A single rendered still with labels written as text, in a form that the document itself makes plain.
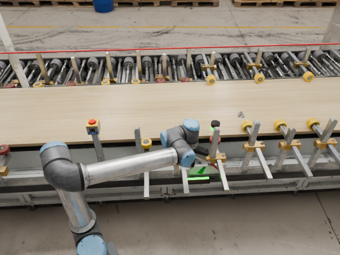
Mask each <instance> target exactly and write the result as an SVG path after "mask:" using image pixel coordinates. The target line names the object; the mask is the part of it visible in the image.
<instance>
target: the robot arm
mask: <svg viewBox="0 0 340 255"><path fill-rule="evenodd" d="M199 130H200V124H199V122H198V121H197V120H195V119H192V118H187V119H185V120H184V121H183V124H182V125H179V126H176V127H173V128H170V129H167V130H165V131H162V132H161V133H160V139H161V143H162V145H163V147H164V148H166V149H161V150H156V151H152V152H147V153H142V154H137V155H132V156H127V157H122V158H117V159H112V160H108V161H103V162H97V163H92V164H87V165H83V164H81V163H80V162H79V163H73V162H72V159H71V156H70V153H69V150H68V147H67V145H66V144H65V143H64V142H62V141H51V142H48V143H46V144H44V145H43V146H42V147H41V149H40V155H39V156H40V158H41V163H42V168H43V172H44V177H45V179H46V181H47V182H48V183H49V184H50V185H52V186H53V187H54V188H55V190H56V192H57V194H58V196H59V198H60V200H61V202H62V204H63V206H64V208H65V211H66V213H67V215H68V217H69V222H68V226H69V228H70V230H71V232H72V235H73V238H74V242H75V246H76V255H111V254H109V253H108V250H107V247H106V244H105V241H104V238H103V235H102V232H101V229H100V226H99V223H98V220H97V217H96V214H95V212H94V211H93V210H92V209H90V208H89V206H88V204H87V201H86V198H85V196H84V193H83V191H84V190H85V189H86V188H87V186H89V185H93V184H97V183H101V182H106V181H110V180H114V179H119V178H123V177H127V176H131V175H135V174H139V173H144V172H148V171H152V170H155V169H159V168H163V167H167V166H172V165H178V164H180V166H182V167H186V168H190V169H193V168H194V165H195V157H196V155H195V154H200V155H203V156H208V155H209V151H208V149H206V148H203V147H200V146H198V139H199ZM167 147H168V148H167Z"/></svg>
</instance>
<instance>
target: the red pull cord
mask: <svg viewBox="0 0 340 255"><path fill-rule="evenodd" d="M305 45H340V43H321V44H286V45H250V46H215V47H179V48H143V49H108V50H72V51H37V52H1V53H0V54H23V53H58V52H94V51H129V50H164V49H199V48H235V47H270V46H305Z"/></svg>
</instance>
